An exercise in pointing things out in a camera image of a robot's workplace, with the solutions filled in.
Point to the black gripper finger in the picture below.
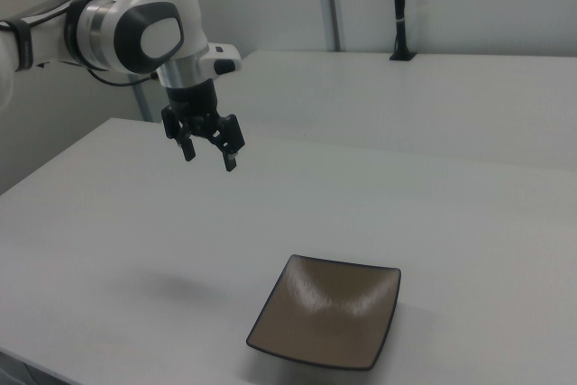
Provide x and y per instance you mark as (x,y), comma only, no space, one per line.
(185,143)
(232,141)

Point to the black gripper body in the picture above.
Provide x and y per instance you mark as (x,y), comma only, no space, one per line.
(194,103)

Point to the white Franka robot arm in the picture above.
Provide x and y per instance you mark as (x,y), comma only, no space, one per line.
(149,2)

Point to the brown square ceramic plate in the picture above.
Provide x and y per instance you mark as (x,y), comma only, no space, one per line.
(324,313)

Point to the black camera pole with base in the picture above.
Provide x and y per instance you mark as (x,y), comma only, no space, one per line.
(399,6)

